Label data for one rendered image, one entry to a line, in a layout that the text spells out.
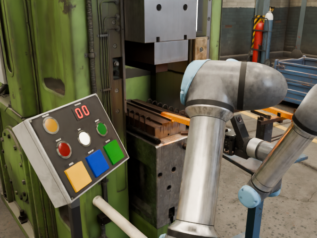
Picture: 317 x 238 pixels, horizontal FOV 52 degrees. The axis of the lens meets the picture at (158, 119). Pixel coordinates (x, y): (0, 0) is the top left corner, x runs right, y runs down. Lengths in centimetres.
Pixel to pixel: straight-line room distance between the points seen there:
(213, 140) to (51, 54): 116
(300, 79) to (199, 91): 457
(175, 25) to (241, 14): 825
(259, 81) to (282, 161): 36
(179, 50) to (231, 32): 802
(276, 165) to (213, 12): 105
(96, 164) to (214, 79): 54
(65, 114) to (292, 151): 72
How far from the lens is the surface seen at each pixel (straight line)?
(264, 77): 77
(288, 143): 103
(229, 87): 76
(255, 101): 77
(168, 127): 156
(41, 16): 172
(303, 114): 98
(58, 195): 105
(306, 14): 1056
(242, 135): 130
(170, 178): 160
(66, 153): 106
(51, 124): 106
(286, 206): 287
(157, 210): 163
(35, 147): 103
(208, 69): 77
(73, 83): 140
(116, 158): 120
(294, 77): 535
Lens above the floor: 151
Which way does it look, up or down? 19 degrees down
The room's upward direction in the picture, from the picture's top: straight up
